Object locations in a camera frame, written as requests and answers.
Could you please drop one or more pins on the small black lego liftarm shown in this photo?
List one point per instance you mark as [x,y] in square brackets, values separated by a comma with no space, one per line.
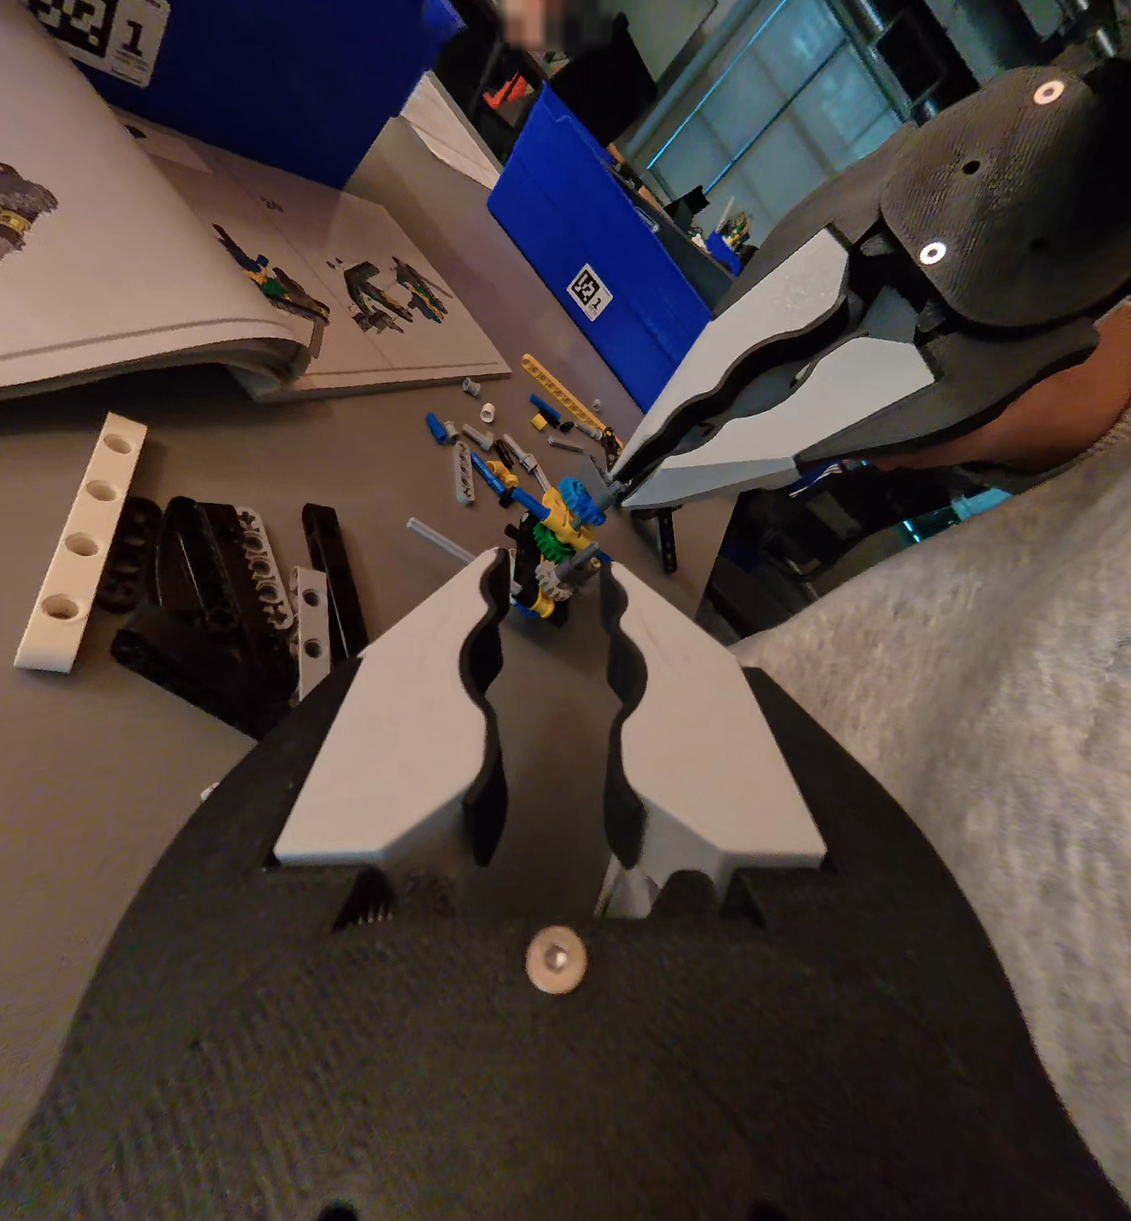
[132,557]

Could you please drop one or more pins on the blue lego axle pin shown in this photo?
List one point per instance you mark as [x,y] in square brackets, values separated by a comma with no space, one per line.
[484,473]

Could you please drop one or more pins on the long black lego beam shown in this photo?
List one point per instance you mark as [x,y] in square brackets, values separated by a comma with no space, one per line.
[194,676]

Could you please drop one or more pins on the black lego gear rack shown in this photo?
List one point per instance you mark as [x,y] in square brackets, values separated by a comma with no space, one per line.
[241,610]

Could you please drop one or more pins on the person's grey sweatshirt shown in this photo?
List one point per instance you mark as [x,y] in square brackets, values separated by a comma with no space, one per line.
[956,762]

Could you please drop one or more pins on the black curved lego liftarm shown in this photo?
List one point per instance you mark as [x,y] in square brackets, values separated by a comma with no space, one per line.
[188,552]

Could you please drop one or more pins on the thin grey lego liftarm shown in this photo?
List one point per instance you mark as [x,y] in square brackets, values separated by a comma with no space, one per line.
[462,473]

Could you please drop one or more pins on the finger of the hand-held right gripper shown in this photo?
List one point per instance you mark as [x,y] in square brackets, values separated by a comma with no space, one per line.
[766,296]
[813,400]

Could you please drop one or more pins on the black lego linkage subassembly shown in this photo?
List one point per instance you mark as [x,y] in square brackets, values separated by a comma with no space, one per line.
[665,543]

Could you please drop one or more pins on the yellow lego connector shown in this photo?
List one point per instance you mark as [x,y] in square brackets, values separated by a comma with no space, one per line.
[506,473]

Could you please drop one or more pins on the long white lego beam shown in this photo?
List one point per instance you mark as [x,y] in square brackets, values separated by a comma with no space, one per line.
[90,517]

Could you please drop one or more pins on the short white lego beam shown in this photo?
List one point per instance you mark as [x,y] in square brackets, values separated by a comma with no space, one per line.
[309,621]

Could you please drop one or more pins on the long thin grey lego axle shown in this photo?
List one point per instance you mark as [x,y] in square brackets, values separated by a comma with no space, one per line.
[441,539]

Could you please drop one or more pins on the clear plastic bag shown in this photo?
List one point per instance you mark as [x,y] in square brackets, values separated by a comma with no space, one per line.
[450,133]

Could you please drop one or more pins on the person's right hand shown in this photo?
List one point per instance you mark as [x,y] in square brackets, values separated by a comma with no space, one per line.
[1051,409]

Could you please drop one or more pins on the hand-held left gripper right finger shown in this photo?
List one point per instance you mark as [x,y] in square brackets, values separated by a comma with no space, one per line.
[718,771]

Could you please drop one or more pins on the blue and grey lego connector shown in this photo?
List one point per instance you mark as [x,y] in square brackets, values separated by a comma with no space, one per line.
[437,427]

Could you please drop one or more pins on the blue storage bin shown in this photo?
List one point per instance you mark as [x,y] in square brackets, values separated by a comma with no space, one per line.
[574,210]
[289,75]

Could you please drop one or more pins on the black lego beam with holes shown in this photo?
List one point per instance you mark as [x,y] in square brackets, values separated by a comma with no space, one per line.
[336,581]

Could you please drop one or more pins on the thin white lego liftarm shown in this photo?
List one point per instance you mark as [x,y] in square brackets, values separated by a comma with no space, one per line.
[265,563]

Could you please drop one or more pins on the lego gear assembly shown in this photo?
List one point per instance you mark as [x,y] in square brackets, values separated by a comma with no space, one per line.
[559,510]

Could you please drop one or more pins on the long grey lego pin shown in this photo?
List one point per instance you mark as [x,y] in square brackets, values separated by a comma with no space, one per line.
[525,453]

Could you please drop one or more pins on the long blue lego pin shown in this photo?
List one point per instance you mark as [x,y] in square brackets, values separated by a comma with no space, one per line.
[545,405]

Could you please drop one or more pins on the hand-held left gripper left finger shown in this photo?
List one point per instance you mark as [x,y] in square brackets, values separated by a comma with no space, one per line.
[393,762]

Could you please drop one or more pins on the lego instruction booklet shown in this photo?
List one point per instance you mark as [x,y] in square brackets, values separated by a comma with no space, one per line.
[145,237]

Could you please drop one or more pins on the long yellow lego beam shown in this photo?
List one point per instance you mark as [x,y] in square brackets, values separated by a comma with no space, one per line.
[574,402]

